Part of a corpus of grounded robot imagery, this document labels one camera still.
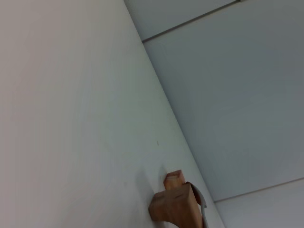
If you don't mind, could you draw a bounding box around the pink handled metal spoon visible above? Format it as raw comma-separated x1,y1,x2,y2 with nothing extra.
187,181,209,228

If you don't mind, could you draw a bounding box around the plain brown wooden block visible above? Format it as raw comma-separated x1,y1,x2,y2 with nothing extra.
148,182,204,228

